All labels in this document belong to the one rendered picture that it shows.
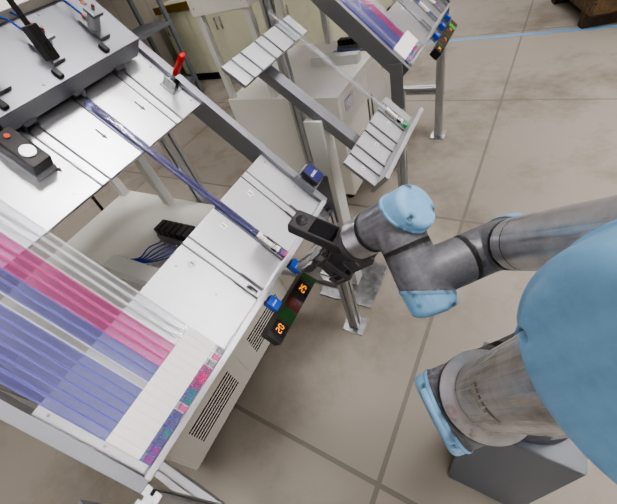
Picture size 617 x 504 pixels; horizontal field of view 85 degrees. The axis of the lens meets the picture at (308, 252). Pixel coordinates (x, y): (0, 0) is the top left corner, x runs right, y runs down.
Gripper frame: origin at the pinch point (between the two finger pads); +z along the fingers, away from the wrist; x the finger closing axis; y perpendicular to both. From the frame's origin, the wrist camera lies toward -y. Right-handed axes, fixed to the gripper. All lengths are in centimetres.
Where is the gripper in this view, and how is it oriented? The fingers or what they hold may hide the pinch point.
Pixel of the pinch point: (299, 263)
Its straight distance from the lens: 77.2
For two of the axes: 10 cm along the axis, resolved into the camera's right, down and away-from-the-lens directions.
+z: -4.6, 3.1, 8.3
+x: 4.4, -7.3, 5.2
